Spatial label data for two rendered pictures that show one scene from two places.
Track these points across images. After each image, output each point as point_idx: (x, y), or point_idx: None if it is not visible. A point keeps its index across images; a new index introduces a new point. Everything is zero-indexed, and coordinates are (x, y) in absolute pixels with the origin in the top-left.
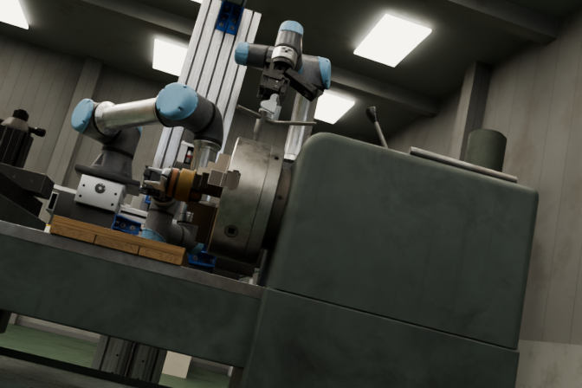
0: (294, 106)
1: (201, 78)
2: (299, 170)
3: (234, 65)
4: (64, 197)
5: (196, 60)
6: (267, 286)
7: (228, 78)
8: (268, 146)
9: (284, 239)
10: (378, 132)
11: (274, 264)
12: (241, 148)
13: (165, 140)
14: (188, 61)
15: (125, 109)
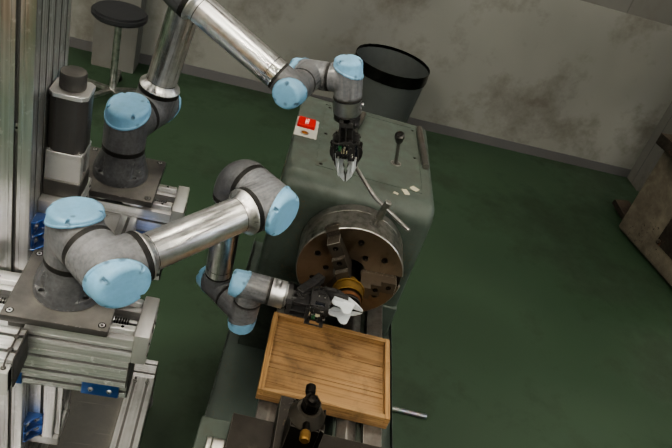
0: (182, 31)
1: (49, 28)
2: (422, 241)
3: None
4: (17, 358)
5: (44, 3)
6: (386, 304)
7: None
8: (389, 226)
9: (406, 280)
10: (398, 149)
11: (397, 295)
12: (399, 252)
13: (34, 159)
14: (39, 16)
15: (201, 246)
